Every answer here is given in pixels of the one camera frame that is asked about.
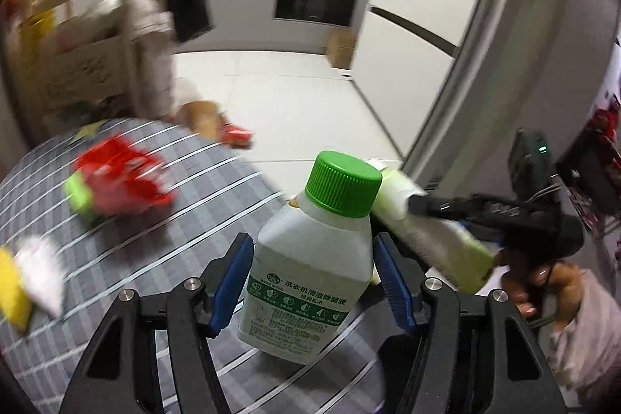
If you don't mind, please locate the red snack packet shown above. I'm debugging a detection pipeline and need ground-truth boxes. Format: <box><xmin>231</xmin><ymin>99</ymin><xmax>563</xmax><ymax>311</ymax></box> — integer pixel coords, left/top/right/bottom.
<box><xmin>75</xmin><ymin>135</ymin><xmax>175</xmax><ymax>216</ymax></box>

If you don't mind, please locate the small red packet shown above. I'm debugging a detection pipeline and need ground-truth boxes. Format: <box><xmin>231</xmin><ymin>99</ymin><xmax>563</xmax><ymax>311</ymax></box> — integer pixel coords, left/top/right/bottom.
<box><xmin>218</xmin><ymin>123</ymin><xmax>254</xmax><ymax>149</ymax></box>

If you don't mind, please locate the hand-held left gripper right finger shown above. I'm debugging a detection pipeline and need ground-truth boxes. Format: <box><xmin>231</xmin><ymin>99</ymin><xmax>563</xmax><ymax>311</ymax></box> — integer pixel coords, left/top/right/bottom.
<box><xmin>373</xmin><ymin>232</ymin><xmax>568</xmax><ymax>414</ymax></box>

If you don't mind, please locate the brown paper bag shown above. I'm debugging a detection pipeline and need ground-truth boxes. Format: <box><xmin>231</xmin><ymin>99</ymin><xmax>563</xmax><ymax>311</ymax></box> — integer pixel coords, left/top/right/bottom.
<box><xmin>177</xmin><ymin>100</ymin><xmax>224</xmax><ymax>139</ymax></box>

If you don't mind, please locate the red bag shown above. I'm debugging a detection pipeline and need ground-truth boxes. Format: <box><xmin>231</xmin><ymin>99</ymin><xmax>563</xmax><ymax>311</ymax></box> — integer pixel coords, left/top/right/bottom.
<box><xmin>585</xmin><ymin>91</ymin><xmax>621</xmax><ymax>144</ymax></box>

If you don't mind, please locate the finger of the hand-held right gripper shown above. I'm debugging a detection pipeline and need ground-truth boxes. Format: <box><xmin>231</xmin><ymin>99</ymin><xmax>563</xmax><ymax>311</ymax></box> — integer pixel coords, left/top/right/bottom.
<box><xmin>408</xmin><ymin>193</ymin><xmax>522</xmax><ymax>231</ymax></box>

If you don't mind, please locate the light green plastic cup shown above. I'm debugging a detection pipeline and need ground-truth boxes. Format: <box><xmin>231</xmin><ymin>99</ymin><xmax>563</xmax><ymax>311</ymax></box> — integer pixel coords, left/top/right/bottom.
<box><xmin>63</xmin><ymin>174</ymin><xmax>96</xmax><ymax>222</ymax></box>

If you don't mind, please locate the white floral cloth bag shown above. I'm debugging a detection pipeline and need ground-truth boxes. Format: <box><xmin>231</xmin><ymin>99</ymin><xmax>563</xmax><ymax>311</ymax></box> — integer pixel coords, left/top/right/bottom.
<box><xmin>127</xmin><ymin>0</ymin><xmax>175</xmax><ymax>119</ymax></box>

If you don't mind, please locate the light green bottle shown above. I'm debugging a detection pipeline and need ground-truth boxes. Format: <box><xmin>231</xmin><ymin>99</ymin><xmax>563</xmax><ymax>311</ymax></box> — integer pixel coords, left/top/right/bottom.
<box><xmin>371</xmin><ymin>159</ymin><xmax>496</xmax><ymax>295</ymax></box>

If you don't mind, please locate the white crumpled wrapper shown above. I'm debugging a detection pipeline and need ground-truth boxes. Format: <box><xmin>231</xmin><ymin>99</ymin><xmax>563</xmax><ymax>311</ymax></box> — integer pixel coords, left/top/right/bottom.
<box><xmin>14</xmin><ymin>234</ymin><xmax>67</xmax><ymax>319</ymax></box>

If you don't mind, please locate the cardboard box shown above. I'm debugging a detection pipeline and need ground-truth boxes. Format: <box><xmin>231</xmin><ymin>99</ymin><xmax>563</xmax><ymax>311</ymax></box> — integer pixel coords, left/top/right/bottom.
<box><xmin>325</xmin><ymin>28</ymin><xmax>358</xmax><ymax>71</ymax></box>

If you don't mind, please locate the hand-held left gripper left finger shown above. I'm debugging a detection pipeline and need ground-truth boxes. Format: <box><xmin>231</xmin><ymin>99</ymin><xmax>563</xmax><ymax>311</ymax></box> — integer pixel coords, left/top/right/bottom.
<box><xmin>58</xmin><ymin>232</ymin><xmax>255</xmax><ymax>414</ymax></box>

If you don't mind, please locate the yellow packet in trolley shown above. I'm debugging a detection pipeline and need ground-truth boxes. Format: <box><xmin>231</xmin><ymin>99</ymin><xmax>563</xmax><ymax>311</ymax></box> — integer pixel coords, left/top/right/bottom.
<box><xmin>19</xmin><ymin>9</ymin><xmax>55</xmax><ymax>37</ymax></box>

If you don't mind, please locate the white bottle green cap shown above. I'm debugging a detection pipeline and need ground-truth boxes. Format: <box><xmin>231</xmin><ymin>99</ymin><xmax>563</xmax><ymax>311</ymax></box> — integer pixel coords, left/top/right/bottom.
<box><xmin>237</xmin><ymin>151</ymin><xmax>384</xmax><ymax>366</ymax></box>

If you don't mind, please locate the person's right hand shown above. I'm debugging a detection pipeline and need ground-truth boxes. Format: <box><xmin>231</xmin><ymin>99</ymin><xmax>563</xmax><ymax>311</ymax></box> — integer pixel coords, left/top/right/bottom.
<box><xmin>497</xmin><ymin>249</ymin><xmax>584</xmax><ymax>332</ymax></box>

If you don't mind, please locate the person's right forearm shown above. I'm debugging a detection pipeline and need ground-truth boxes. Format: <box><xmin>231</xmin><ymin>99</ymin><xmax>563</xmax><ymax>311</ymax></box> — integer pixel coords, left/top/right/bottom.
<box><xmin>548</xmin><ymin>268</ymin><xmax>621</xmax><ymax>406</ymax></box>

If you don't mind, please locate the white kitchen base cabinet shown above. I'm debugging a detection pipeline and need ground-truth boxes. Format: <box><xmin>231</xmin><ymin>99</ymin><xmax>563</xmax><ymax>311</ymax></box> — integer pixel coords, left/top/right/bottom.
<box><xmin>165</xmin><ymin>0</ymin><xmax>380</xmax><ymax>57</ymax></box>

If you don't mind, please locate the white refrigerator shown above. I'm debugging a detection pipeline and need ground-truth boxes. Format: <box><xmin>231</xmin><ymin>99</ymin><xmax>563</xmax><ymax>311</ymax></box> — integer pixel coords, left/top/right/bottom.
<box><xmin>350</xmin><ymin>0</ymin><xmax>500</xmax><ymax>159</ymax></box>

